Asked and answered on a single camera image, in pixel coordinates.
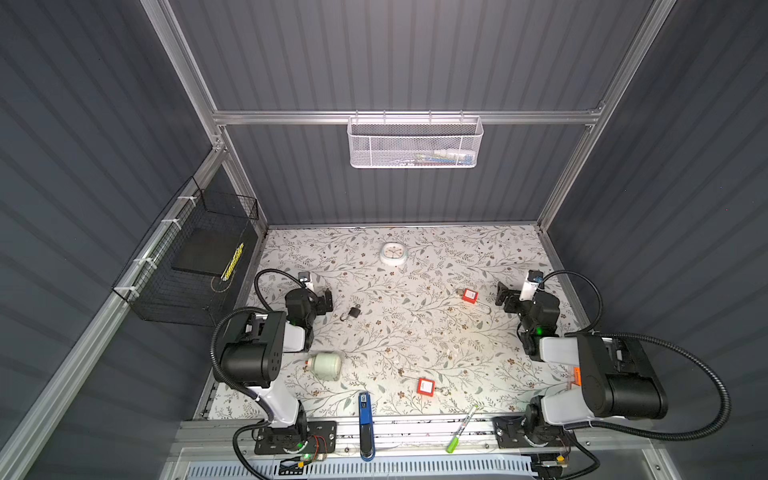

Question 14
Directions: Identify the red padlock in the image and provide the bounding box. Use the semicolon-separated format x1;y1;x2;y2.
417;378;436;397
457;288;479;304

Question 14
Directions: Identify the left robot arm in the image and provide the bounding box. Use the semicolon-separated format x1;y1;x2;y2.
209;287;333;435

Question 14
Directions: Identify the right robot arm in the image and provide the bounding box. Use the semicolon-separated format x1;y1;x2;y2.
494;281;668;446

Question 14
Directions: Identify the pale green cup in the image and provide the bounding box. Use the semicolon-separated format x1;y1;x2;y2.
306;352;343;381

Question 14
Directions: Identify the yellow brush in basket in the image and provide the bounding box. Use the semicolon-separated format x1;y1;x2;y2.
220;243;244;282

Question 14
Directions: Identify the black pad in basket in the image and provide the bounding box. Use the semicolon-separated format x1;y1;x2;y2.
171;228;241;277

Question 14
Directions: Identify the blue utility knife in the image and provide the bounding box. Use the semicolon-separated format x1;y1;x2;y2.
358;391;375;462

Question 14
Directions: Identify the green marker pen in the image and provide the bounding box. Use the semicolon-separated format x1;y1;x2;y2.
445;405;479;454

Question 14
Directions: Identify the white vent strip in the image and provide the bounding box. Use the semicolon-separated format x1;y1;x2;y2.
185;457;535;480

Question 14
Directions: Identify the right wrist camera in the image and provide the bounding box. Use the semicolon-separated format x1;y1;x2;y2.
519;270;544;301

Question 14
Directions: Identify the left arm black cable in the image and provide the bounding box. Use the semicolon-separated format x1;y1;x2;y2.
209;268;313;480

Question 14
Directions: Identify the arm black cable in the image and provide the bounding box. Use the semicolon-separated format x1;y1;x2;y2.
539;269;732;442
209;268;313;480

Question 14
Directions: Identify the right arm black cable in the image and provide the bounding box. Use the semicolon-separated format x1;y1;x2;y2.
539;269;732;442

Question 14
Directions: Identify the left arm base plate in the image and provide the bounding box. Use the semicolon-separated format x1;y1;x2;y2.
252;421;338;455

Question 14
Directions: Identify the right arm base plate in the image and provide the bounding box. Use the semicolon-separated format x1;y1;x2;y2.
492;416;571;450

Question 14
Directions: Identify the black wire basket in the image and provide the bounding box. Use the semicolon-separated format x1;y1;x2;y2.
113;180;260;327

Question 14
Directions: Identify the white wire basket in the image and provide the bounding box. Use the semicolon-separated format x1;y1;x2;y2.
346;114;484;169

